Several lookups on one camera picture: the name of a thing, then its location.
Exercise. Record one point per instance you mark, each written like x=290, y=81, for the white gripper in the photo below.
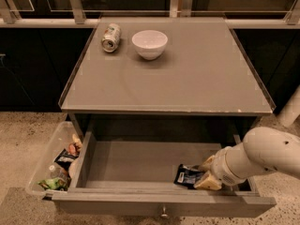
x=222, y=169

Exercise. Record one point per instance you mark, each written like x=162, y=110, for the blue rxbar blueberry wrapper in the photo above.
x=187, y=176

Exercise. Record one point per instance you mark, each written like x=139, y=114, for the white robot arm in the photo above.
x=267, y=147

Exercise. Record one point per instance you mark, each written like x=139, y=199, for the metal drawer knob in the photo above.
x=164, y=213

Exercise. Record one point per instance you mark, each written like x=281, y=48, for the grey open top drawer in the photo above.
x=135, y=178

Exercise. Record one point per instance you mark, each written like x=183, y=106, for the grey cabinet with glass top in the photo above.
x=201, y=89

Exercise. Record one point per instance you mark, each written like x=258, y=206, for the red snack packet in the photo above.
x=72, y=149

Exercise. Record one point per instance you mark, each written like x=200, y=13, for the white ceramic bowl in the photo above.
x=149, y=44

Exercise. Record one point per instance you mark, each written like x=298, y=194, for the black snack packet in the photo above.
x=64, y=159

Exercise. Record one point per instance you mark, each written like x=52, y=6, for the clear plastic bottle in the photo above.
x=58, y=172

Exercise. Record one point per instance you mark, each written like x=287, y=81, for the green snack bag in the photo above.
x=56, y=183

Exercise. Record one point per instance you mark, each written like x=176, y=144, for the clear plastic bin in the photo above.
x=61, y=138

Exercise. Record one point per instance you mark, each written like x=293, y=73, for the green white soda can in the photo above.
x=111, y=38

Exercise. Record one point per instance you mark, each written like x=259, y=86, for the metal railing frame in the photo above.
x=81, y=10

